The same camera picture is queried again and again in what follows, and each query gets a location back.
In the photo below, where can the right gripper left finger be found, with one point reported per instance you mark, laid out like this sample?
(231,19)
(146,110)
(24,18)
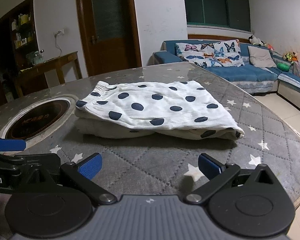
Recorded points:
(79,176)

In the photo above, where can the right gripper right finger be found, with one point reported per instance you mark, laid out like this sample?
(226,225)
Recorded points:
(219,176)

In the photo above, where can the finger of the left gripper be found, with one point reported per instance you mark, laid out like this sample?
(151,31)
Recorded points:
(11,145)

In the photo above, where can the white navy polka dot garment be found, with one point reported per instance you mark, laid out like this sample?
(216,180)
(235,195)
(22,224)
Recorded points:
(129,110)

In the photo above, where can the round black induction cooktop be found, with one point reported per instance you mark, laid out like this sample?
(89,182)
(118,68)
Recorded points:
(39,120)

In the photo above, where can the glass kettle on table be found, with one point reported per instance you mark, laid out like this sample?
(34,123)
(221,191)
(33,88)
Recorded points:
(37,57)

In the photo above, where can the dark storage shelf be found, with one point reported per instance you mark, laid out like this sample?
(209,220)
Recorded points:
(17,40)

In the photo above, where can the blue sectional sofa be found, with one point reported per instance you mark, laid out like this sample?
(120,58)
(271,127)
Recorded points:
(251,79)

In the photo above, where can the butterfly print blanket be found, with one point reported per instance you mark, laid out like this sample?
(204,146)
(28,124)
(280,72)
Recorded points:
(205,55)

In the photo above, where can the beige sofa cushion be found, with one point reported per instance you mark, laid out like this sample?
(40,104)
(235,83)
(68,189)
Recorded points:
(260,58)

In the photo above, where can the green toy on sofa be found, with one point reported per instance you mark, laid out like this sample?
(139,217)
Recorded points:
(283,67)

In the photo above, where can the panda plush toy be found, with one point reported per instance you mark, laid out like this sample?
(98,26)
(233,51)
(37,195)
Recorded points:
(256,41)

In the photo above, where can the brown wooden door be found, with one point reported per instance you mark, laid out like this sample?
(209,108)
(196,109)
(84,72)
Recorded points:
(109,35)

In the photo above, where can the dark green window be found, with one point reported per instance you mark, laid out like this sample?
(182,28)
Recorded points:
(233,14)

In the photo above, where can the white wall power outlet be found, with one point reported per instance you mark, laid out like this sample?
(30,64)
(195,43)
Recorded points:
(59,32)

